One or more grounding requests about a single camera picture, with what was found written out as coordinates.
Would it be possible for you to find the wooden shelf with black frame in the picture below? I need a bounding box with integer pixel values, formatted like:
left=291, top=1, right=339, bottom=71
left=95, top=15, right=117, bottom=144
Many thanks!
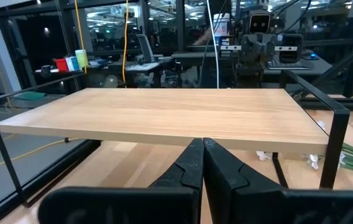
left=0, top=70, right=351, bottom=208

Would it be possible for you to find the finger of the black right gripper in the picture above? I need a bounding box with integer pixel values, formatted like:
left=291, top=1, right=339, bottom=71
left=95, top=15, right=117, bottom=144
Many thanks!
left=280, top=33, right=304, bottom=65
left=219, top=35, right=242, bottom=60

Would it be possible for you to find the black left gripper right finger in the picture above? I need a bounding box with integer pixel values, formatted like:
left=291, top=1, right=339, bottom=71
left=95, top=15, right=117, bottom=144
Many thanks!
left=203, top=138, right=353, bottom=224

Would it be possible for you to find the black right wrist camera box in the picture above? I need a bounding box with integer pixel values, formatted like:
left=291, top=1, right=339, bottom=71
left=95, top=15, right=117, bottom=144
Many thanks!
left=247, top=9, right=272, bottom=35

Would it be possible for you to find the yellow cable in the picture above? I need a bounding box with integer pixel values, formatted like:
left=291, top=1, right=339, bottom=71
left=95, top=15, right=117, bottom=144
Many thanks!
left=122, top=0, right=131, bottom=84
left=0, top=138, right=81, bottom=172
left=73, top=0, right=88, bottom=75

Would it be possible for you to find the red box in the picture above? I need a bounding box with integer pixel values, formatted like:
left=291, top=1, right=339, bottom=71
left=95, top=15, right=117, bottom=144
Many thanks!
left=54, top=58, right=69, bottom=73

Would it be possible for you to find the white and blue box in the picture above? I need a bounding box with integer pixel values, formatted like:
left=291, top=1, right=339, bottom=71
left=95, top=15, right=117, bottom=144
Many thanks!
left=65, top=55, right=80, bottom=72

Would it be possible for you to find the grey office chair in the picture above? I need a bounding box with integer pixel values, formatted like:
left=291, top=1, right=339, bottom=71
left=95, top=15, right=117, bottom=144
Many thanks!
left=135, top=34, right=157, bottom=65

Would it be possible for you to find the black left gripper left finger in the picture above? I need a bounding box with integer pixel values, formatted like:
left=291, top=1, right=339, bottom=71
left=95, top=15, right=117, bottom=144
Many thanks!
left=38, top=138, right=204, bottom=224

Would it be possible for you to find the dark desk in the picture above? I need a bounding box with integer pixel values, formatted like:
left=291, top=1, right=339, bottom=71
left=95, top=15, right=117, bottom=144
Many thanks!
left=263, top=51, right=334, bottom=83

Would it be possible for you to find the pale green cylinder container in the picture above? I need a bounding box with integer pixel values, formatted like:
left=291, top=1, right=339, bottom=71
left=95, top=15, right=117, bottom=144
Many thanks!
left=75, top=49, right=89, bottom=70

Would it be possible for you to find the white cable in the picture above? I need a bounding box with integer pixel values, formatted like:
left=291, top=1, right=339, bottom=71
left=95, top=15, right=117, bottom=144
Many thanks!
left=206, top=0, right=220, bottom=90

